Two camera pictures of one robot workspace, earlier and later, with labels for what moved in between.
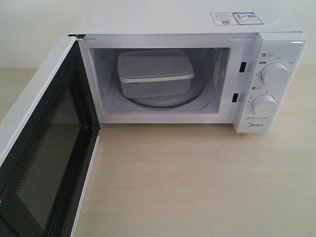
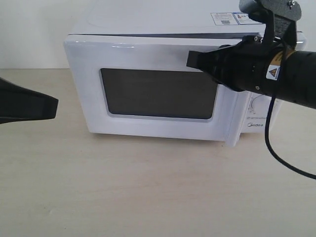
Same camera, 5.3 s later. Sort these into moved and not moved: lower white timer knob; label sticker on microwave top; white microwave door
Moved: white microwave door
Not moved: label sticker on microwave top; lower white timer knob
